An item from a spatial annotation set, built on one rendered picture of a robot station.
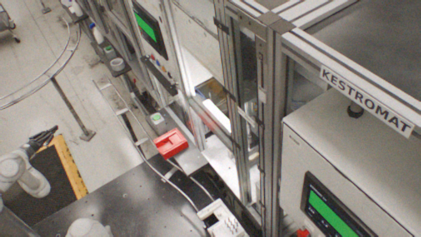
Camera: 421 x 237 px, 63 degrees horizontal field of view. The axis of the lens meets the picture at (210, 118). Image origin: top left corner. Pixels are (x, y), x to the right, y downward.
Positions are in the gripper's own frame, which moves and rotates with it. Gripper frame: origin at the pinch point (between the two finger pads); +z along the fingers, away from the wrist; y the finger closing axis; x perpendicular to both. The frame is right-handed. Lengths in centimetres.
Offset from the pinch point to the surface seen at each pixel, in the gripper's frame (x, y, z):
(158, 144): -12, -66, 6
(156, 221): 22, -79, -18
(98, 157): 88, 16, 70
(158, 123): -21, -62, 12
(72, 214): 35, -29, -25
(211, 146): -17, -95, 14
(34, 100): 96, 130, 123
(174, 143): -16, -75, 7
